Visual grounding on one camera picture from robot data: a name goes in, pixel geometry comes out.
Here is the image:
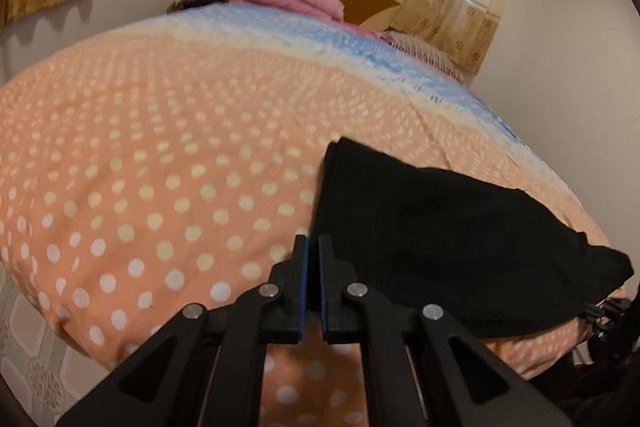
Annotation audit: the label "black pants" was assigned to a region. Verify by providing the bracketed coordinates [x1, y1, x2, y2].
[311, 137, 635, 339]

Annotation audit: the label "striped pillow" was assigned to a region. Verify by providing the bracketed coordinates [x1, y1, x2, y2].
[382, 31, 466, 80]

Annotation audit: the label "pink bed sheet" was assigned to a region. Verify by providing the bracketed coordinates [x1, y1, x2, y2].
[345, 23, 387, 40]

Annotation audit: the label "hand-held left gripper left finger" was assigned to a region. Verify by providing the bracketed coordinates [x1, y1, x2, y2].
[55, 234, 308, 427]

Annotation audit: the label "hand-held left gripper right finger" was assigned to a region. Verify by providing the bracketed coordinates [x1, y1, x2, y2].
[318, 234, 573, 427]

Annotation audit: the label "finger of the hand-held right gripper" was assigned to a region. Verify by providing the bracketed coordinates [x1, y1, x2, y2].
[582, 298, 633, 338]

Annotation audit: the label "bed with polka-dot cover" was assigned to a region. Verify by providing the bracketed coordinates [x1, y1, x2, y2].
[0, 1, 626, 427]

